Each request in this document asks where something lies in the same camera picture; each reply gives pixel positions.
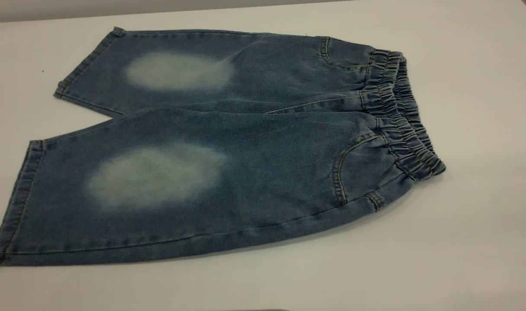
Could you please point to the blue denim pants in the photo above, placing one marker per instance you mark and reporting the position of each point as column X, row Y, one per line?
column 267, row 151

